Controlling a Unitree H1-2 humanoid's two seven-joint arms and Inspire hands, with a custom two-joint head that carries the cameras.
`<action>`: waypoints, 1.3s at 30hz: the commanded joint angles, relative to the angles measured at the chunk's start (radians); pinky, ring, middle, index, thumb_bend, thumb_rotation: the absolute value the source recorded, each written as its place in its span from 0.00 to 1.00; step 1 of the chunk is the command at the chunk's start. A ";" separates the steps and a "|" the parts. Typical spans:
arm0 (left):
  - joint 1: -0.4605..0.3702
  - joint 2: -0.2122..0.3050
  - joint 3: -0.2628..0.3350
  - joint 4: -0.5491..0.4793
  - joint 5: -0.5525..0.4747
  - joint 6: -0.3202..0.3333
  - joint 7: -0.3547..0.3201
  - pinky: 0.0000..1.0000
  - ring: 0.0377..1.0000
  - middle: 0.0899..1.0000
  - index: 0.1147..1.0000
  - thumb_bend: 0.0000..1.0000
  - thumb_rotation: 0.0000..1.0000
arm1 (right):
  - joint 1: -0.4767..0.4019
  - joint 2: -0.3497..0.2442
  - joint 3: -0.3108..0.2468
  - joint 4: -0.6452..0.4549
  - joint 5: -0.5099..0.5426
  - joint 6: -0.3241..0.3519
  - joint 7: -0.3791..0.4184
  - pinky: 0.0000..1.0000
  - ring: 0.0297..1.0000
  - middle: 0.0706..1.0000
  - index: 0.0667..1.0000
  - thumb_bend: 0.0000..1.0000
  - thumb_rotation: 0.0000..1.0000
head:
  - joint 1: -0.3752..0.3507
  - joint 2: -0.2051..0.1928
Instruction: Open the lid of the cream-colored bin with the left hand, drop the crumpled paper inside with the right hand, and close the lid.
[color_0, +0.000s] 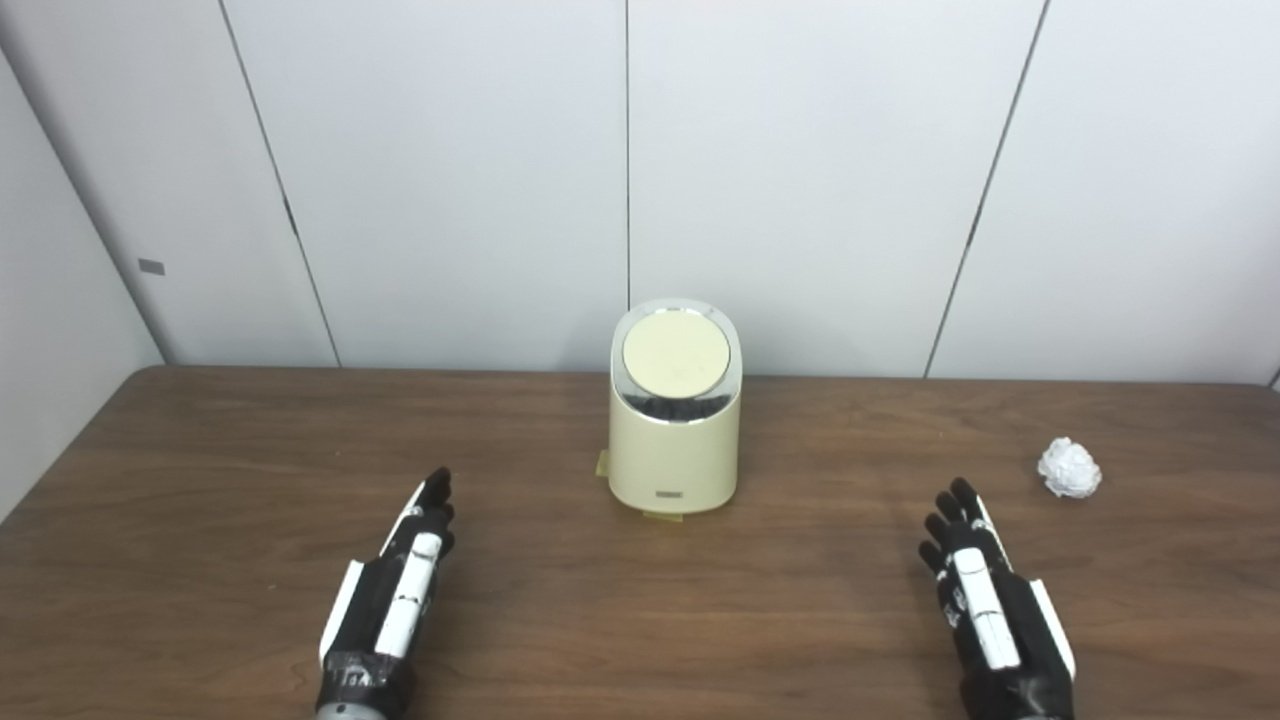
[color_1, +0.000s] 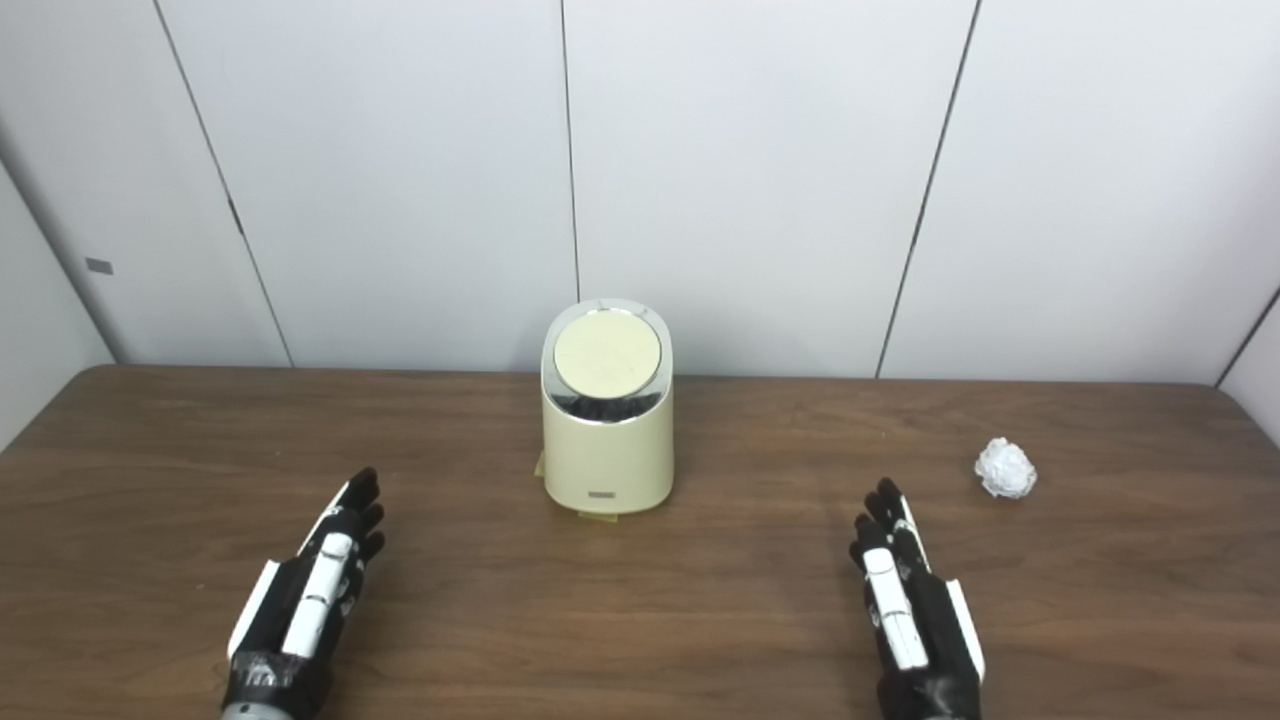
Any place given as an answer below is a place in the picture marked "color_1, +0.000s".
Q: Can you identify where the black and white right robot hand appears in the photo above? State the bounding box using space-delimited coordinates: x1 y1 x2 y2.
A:
849 477 987 720

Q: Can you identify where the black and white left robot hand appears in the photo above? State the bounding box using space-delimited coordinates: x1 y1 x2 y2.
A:
222 467 387 713

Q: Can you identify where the white paper ball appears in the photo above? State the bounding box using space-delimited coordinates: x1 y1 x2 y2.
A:
975 437 1038 500

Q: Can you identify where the cream-colored bin body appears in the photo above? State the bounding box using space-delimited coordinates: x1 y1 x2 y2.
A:
541 298 676 516

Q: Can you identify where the round cream bin lid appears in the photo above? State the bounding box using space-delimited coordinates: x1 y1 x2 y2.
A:
553 311 663 399

